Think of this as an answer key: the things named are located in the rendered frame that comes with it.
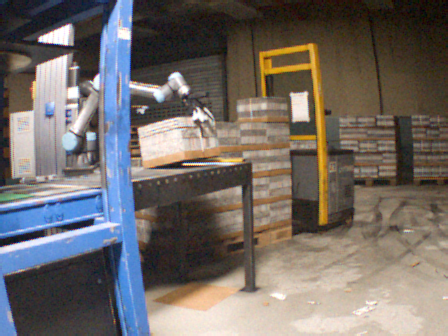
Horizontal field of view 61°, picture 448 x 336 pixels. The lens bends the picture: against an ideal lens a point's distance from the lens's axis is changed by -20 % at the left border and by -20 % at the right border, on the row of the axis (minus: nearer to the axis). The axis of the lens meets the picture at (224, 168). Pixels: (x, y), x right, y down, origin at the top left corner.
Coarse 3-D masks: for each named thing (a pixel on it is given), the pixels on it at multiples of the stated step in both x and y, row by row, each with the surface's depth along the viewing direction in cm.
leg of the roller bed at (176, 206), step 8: (176, 208) 293; (176, 216) 294; (176, 224) 294; (176, 232) 295; (176, 240) 296; (176, 248) 296; (184, 248) 298; (176, 256) 297; (184, 256) 298; (176, 264) 297; (184, 264) 298; (184, 272) 297; (184, 280) 297
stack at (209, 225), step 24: (264, 168) 394; (216, 192) 360; (240, 192) 376; (264, 192) 394; (216, 216) 361; (240, 216) 377; (264, 216) 395; (144, 240) 342; (168, 240) 332; (192, 240) 346; (240, 240) 377; (264, 240) 396; (168, 264) 331
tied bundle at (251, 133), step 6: (240, 126) 384; (246, 126) 380; (252, 126) 384; (258, 126) 388; (264, 126) 393; (240, 132) 378; (246, 132) 385; (252, 132) 385; (258, 132) 389; (264, 132) 393; (246, 138) 380; (252, 138) 384; (258, 138) 388; (264, 138) 393; (246, 144) 380; (246, 150) 381; (252, 150) 387
